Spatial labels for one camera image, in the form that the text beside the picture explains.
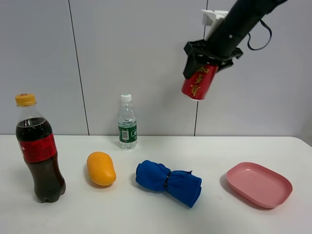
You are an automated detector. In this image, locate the rolled blue towel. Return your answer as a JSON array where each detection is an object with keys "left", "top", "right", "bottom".
[{"left": 136, "top": 160, "right": 202, "bottom": 208}]

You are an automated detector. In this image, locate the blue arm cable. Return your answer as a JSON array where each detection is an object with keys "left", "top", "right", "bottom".
[{"left": 247, "top": 19, "right": 273, "bottom": 51}]

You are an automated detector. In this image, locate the red herbal tea can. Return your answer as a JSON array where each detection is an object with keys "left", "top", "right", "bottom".
[{"left": 181, "top": 64, "right": 218, "bottom": 101}]

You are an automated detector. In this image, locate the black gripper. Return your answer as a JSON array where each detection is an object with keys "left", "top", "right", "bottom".
[{"left": 183, "top": 40, "right": 243, "bottom": 79}]

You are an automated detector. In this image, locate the cola bottle yellow cap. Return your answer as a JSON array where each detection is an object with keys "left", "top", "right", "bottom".
[{"left": 15, "top": 94, "right": 66, "bottom": 203}]

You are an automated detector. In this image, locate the clear water bottle green label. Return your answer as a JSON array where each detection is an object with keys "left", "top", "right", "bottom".
[{"left": 118, "top": 94, "right": 137, "bottom": 149}]

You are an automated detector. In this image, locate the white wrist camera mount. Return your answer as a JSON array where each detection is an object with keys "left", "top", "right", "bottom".
[{"left": 201, "top": 9, "right": 229, "bottom": 38}]

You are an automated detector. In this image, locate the pink plastic plate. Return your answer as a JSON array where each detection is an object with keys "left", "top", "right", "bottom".
[{"left": 226, "top": 162, "right": 293, "bottom": 209}]

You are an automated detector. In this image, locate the black zip tie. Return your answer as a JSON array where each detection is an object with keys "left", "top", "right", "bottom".
[{"left": 164, "top": 171, "right": 171, "bottom": 189}]

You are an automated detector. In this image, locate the yellow mango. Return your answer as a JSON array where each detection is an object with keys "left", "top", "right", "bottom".
[{"left": 87, "top": 152, "right": 117, "bottom": 186}]

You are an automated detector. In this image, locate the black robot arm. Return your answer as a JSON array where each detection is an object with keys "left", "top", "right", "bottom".
[{"left": 183, "top": 0, "right": 285, "bottom": 79}]

